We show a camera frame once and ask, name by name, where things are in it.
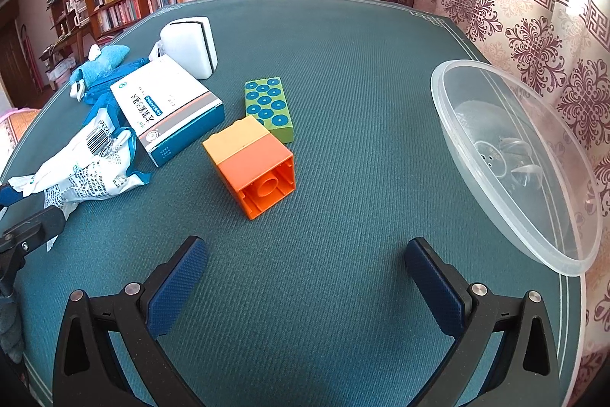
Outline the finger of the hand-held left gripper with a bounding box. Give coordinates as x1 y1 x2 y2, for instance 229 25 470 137
0 207 66 299
0 182 32 211

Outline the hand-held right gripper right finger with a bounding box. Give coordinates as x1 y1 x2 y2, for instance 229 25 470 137
405 238 560 407

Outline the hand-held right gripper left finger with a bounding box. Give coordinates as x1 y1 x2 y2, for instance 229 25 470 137
52 236 209 407

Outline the white printed plastic packet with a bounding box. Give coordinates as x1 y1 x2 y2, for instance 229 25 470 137
7 108 153 253

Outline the blue plastic packet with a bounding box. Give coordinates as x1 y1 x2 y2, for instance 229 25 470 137
85 58 149 124

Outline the orange and yellow toy block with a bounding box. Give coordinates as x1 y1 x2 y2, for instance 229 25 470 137
202 115 296 221

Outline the clear plastic container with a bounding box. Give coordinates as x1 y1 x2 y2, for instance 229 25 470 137
430 60 604 277

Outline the white medicine box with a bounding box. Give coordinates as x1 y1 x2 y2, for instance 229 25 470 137
109 54 226 168

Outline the green dotted toy block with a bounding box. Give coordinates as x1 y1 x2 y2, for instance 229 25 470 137
244 77 295 145

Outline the person's left hand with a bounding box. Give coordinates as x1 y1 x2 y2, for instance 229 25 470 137
0 295 26 365

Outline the light blue towel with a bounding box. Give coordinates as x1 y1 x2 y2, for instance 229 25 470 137
71 45 131 86

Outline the small wooden shelf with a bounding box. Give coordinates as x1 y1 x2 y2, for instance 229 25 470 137
40 0 96 89

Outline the teal table mat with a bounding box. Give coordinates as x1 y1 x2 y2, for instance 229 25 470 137
0 0 587 407

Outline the white sponge block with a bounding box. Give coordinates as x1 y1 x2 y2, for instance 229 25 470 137
159 17 218 80

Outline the patterned curtain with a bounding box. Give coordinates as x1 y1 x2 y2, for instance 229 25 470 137
381 0 610 389

